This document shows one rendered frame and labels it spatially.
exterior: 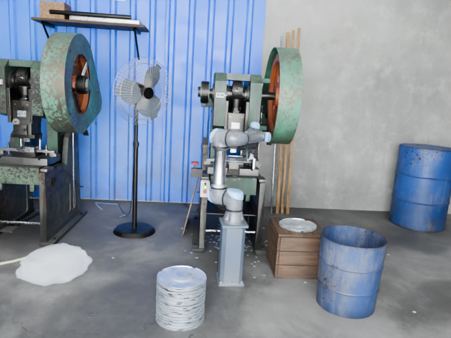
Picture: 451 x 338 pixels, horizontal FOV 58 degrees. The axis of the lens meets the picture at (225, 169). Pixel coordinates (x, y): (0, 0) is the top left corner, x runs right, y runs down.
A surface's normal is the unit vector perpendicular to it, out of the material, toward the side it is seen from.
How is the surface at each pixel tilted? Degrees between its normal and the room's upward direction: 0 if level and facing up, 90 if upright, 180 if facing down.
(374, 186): 90
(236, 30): 90
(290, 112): 107
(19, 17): 90
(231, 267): 90
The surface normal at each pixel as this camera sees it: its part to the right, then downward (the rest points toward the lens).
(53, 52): 0.06, -0.40
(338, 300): -0.55, 0.17
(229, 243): 0.13, 0.20
